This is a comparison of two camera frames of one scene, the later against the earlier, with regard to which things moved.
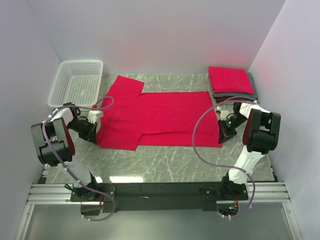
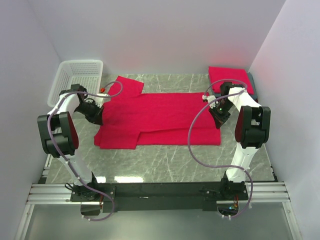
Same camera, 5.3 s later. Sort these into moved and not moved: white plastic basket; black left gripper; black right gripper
Moved: black right gripper; black left gripper
Not moved: white plastic basket
